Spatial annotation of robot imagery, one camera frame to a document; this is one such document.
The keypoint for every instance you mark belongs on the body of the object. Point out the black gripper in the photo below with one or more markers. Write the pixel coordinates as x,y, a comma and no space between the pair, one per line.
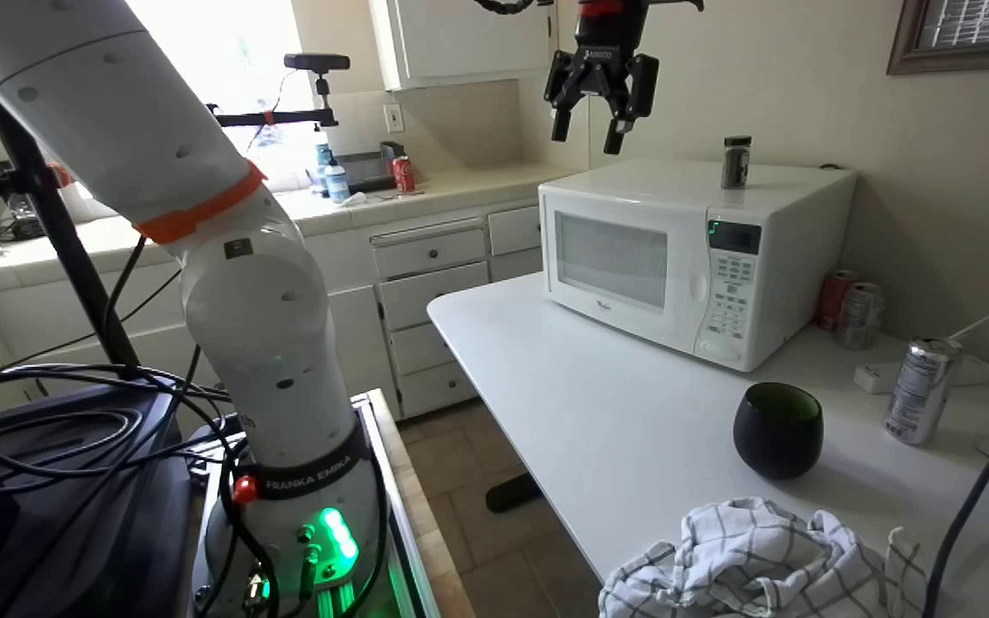
614,75

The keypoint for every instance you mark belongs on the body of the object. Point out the robot base mounting cart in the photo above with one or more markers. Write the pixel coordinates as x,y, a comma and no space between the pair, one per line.
402,515

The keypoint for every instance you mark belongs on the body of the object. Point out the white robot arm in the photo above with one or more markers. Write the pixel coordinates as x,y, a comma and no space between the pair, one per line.
96,92

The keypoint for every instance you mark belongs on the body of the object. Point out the white microwave oven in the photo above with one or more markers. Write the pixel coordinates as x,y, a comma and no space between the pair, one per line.
672,257

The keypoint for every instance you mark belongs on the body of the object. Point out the red cup on counter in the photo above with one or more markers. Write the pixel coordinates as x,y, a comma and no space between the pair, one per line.
402,173

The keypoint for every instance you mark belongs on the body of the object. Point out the plastic water bottle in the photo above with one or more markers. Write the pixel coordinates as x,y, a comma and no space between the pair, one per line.
332,173

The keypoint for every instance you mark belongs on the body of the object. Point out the white kitchen cabinet drawers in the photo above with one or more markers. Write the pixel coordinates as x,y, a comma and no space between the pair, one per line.
388,280

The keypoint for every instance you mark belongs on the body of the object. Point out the red and silver cans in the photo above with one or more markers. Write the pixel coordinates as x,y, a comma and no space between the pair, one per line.
851,306

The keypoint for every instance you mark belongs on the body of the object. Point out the silver soda can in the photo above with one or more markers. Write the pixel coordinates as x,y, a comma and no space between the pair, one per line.
920,388

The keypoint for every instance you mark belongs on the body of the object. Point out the checkered white dish cloth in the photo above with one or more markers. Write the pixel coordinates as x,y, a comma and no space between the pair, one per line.
749,558

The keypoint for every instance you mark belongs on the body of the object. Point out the white upper wall cabinet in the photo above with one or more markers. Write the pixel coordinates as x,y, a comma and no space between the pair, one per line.
440,42

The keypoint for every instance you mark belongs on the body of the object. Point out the framed wall picture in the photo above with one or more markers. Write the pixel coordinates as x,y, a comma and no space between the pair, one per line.
938,36

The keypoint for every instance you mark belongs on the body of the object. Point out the black camera tripod stand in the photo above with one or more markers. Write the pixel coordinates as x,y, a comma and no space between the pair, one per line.
52,229

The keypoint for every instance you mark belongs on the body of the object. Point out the black case with cables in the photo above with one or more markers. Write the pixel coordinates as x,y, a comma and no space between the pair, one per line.
96,495

